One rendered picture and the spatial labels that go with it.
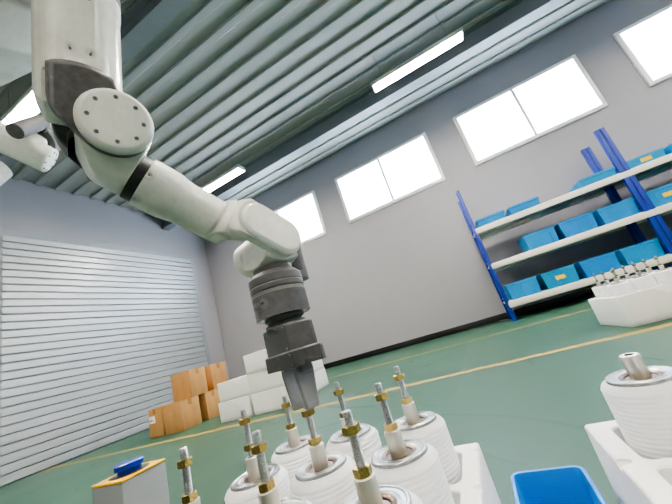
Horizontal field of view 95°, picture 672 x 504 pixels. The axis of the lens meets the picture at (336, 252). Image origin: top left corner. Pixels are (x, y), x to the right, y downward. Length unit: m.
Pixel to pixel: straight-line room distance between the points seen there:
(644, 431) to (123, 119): 0.73
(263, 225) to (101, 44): 0.29
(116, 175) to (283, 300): 0.27
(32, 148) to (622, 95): 6.44
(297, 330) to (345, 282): 5.42
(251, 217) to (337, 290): 5.49
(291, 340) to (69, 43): 0.45
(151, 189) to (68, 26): 0.20
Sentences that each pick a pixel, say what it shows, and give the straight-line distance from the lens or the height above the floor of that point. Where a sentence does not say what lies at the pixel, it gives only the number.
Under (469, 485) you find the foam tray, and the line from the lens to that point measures 0.55.
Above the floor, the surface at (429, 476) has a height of 0.23.
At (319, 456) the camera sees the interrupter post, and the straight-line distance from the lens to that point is 0.52.
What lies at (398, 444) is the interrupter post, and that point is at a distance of 0.47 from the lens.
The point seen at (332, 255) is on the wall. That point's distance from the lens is 6.04.
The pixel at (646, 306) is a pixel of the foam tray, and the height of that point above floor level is 0.09.
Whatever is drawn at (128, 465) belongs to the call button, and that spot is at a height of 0.33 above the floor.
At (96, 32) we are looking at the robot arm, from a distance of 0.54.
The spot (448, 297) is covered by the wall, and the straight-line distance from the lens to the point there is 5.43.
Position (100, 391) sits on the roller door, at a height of 0.72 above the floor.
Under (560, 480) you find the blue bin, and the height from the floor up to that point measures 0.10.
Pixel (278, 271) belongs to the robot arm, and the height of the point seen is 0.53.
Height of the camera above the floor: 0.41
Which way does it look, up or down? 16 degrees up
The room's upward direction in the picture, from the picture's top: 17 degrees counter-clockwise
